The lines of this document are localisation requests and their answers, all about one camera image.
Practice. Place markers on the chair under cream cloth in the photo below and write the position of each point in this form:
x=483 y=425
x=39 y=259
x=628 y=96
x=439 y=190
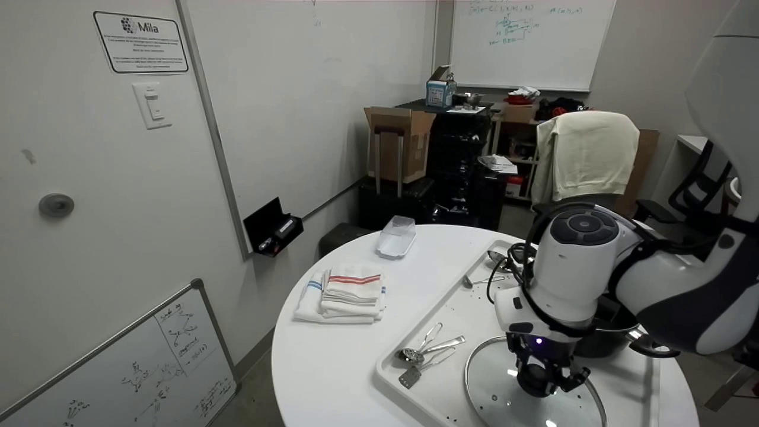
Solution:
x=578 y=213

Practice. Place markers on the glass lid with black knob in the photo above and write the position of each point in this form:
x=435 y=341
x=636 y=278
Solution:
x=499 y=395

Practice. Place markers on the round grey wall stopper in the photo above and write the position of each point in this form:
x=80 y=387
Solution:
x=56 y=204

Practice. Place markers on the small leaning whiteboard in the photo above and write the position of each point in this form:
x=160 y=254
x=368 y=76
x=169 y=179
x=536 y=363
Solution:
x=144 y=371

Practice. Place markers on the red object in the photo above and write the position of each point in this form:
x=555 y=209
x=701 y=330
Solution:
x=522 y=96

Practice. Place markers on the whiteboard with green writing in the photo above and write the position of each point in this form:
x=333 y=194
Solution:
x=529 y=38

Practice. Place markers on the white plastic tray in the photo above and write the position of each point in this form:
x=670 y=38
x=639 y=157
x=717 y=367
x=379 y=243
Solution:
x=466 y=316

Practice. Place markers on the blue tissue box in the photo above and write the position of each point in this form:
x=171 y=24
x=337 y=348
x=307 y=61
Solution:
x=439 y=92

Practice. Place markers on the small metal utensil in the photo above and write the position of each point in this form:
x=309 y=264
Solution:
x=467 y=280

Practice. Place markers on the large wall whiteboard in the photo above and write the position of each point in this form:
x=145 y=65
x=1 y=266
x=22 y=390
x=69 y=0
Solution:
x=317 y=103

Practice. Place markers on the brown cardboard box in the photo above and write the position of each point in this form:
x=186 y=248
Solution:
x=400 y=133

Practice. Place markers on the white light switch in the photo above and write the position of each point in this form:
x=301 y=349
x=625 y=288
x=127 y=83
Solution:
x=153 y=107

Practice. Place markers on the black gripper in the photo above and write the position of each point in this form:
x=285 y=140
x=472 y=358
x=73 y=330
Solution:
x=546 y=356

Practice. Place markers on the metal tongs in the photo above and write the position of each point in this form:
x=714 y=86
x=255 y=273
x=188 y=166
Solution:
x=419 y=356

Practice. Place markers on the wooden shelf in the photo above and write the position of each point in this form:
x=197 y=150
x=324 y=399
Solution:
x=514 y=133

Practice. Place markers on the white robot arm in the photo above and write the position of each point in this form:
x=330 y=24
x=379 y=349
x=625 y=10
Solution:
x=578 y=269

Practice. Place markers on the folded white striped towel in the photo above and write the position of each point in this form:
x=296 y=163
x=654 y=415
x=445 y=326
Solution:
x=347 y=292

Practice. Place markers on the cream cloth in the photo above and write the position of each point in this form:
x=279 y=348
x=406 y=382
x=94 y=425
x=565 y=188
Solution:
x=590 y=156

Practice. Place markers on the clear plastic container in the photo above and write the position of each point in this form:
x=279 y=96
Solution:
x=395 y=239

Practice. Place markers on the black wall holder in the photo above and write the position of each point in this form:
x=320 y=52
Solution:
x=274 y=228

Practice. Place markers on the white wall sign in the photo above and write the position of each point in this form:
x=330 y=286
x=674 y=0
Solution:
x=144 y=42

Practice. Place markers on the dark office chair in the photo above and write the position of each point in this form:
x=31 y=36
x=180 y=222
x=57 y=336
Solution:
x=701 y=190

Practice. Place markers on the tall black cabinet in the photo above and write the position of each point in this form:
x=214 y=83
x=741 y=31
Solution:
x=464 y=157

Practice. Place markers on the white paper sheet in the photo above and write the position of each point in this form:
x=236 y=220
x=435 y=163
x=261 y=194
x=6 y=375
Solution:
x=499 y=164

